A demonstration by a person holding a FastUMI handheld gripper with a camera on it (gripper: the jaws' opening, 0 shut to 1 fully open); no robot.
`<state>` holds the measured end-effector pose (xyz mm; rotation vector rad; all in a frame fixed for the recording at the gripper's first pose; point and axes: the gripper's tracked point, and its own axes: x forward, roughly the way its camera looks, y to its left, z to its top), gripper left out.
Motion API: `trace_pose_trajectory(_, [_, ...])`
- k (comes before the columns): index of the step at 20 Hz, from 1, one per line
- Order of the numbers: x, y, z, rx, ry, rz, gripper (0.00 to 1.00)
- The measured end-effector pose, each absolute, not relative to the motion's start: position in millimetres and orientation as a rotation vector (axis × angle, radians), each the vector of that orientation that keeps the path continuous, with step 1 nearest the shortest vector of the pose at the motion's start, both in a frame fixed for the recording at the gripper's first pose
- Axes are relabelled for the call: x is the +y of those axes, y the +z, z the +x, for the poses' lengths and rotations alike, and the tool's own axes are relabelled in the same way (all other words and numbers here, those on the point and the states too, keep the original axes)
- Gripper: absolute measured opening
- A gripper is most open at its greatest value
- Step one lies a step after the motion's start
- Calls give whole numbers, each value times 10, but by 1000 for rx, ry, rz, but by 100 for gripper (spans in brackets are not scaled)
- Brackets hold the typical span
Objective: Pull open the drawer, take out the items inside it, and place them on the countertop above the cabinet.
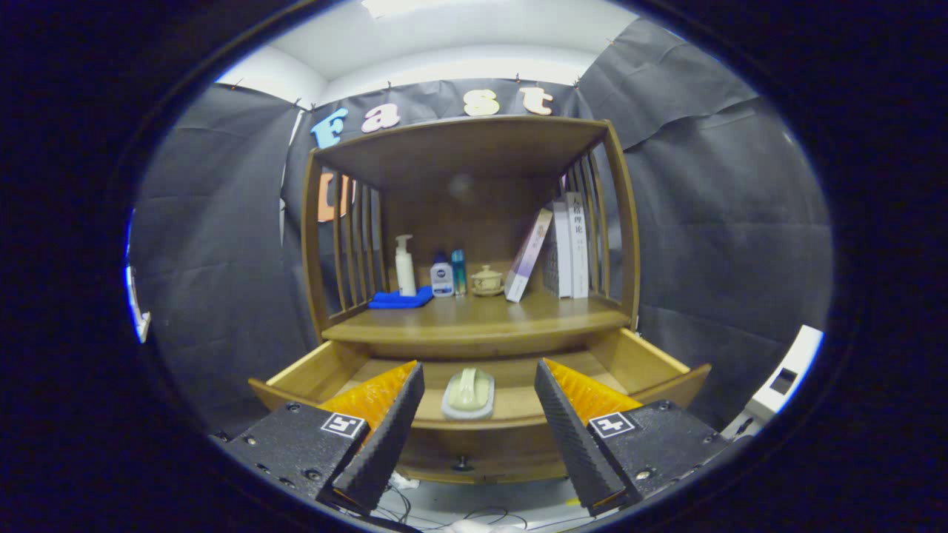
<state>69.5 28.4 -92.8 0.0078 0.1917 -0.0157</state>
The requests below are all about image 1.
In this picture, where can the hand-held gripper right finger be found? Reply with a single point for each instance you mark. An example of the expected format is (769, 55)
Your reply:
(574, 437)

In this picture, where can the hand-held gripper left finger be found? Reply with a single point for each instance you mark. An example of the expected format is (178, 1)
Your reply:
(381, 444)

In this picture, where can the wooden countertop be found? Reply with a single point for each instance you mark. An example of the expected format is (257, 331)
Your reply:
(481, 318)

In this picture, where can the wooden cabinet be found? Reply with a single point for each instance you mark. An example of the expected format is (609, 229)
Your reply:
(474, 215)

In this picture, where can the pale rounded object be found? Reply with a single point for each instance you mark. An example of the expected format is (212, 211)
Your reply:
(474, 527)

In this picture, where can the blue folded cloth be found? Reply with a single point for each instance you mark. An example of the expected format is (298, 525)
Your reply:
(400, 300)

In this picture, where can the white pump bottle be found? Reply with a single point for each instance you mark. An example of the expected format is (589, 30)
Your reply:
(406, 274)

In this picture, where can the white bottle blue cap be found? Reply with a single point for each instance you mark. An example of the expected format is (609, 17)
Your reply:
(442, 281)

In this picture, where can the beige lidded teacup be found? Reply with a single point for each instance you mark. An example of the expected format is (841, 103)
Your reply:
(488, 283)

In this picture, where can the white book black lettering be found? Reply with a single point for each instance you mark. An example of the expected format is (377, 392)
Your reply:
(579, 252)

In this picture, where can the patterned cover book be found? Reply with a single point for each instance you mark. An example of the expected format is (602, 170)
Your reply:
(561, 252)

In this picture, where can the slim teal bottle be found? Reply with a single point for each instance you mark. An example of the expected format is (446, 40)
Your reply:
(459, 274)

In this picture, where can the purple and white book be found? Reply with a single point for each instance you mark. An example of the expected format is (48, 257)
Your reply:
(527, 255)

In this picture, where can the white appliance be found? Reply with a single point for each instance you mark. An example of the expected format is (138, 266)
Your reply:
(796, 363)

